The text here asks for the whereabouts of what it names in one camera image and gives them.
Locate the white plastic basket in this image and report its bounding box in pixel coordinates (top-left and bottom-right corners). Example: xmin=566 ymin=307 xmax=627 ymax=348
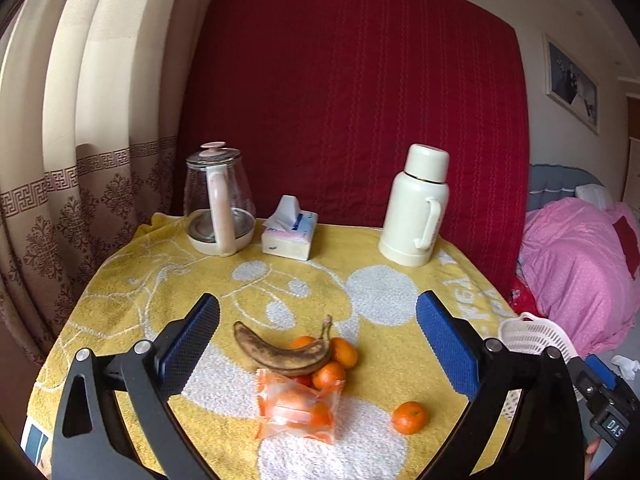
xmin=497 ymin=311 xmax=584 ymax=421

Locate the orange mandarin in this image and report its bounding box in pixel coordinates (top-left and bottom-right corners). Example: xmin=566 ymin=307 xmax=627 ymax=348
xmin=390 ymin=401 xmax=428 ymax=436
xmin=331 ymin=337 xmax=359 ymax=370

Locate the orange plastic snack bag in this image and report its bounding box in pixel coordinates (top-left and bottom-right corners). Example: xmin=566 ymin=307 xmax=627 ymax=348
xmin=255 ymin=368 xmax=345 ymax=444

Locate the overripe brown banana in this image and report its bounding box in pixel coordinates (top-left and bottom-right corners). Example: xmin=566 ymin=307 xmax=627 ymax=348
xmin=233 ymin=315 xmax=333 ymax=377

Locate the red tomato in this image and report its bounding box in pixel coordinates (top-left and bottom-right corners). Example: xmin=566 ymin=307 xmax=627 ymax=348
xmin=294 ymin=375 xmax=314 ymax=388

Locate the person's right hand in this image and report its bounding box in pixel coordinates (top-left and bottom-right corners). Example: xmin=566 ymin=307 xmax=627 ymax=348
xmin=584 ymin=437 xmax=602 ymax=480

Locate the white sock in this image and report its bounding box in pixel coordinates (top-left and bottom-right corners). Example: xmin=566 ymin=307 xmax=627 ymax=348
xmin=611 ymin=354 xmax=640 ymax=382

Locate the pink polka-dot duvet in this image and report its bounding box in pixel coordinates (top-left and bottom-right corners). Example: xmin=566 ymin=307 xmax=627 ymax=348
xmin=518 ymin=197 xmax=639 ymax=356

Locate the red cloth on duvet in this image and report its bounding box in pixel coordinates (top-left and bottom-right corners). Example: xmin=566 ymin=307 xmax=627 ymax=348
xmin=613 ymin=217 xmax=640 ymax=280

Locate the cream wardrobe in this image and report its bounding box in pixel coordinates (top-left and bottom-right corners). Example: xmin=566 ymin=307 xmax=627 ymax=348
xmin=618 ymin=77 xmax=639 ymax=214

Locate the white pillow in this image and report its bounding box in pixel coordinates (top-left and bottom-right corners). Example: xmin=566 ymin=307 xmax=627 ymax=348
xmin=575 ymin=183 xmax=615 ymax=211

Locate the grey bed headboard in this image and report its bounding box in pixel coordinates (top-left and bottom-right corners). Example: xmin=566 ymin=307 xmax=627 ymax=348
xmin=526 ymin=164 xmax=602 ymax=211

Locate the orange mandarin behind banana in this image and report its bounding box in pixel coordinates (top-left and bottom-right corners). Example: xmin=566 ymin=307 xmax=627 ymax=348
xmin=331 ymin=337 xmax=359 ymax=370

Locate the yellow and white towel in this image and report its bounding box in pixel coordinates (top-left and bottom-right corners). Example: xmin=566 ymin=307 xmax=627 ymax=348
xmin=27 ymin=214 xmax=512 ymax=479

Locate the cream thermos flask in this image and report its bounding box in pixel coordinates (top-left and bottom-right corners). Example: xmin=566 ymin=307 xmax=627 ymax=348
xmin=378 ymin=144 xmax=449 ymax=268

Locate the glass electric kettle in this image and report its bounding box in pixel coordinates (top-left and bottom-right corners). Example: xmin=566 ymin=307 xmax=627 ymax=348
xmin=183 ymin=142 xmax=256 ymax=257

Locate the white tissue pack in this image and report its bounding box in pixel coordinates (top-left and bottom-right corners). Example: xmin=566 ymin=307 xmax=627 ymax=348
xmin=262 ymin=195 xmax=318 ymax=261

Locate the beige patterned curtain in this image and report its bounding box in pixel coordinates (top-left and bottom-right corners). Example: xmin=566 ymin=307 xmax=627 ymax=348
xmin=1 ymin=0 xmax=210 ymax=364

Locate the red fabric headboard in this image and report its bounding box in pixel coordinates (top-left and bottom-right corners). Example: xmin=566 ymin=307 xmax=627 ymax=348
xmin=171 ymin=0 xmax=529 ymax=295

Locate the framed wall picture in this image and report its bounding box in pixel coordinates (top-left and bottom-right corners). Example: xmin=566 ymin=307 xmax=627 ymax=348
xmin=544 ymin=35 xmax=600 ymax=136

